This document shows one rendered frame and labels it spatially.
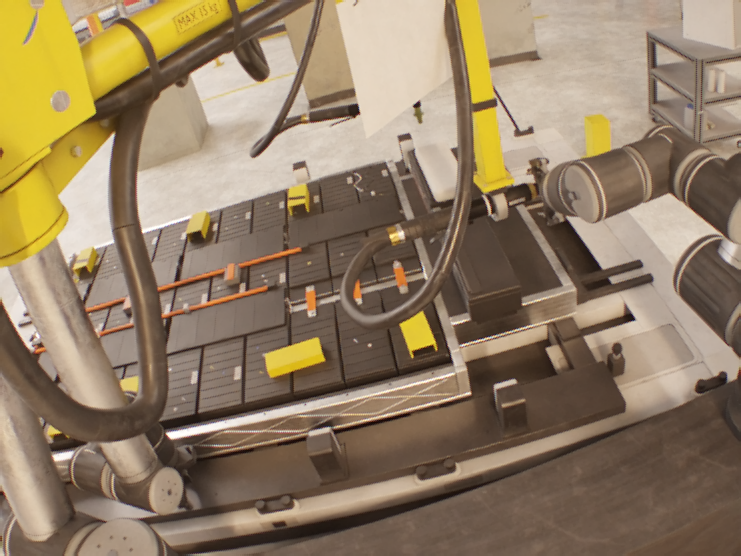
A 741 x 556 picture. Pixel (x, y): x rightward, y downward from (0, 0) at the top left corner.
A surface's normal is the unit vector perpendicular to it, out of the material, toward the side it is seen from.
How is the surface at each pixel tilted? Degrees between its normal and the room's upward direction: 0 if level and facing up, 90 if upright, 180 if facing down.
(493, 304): 90
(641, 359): 0
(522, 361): 0
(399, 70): 90
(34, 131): 90
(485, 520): 0
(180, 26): 90
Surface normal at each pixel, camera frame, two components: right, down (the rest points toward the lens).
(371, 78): 0.81, 0.19
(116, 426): 0.93, -0.07
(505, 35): 0.12, 0.59
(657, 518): -0.23, -0.76
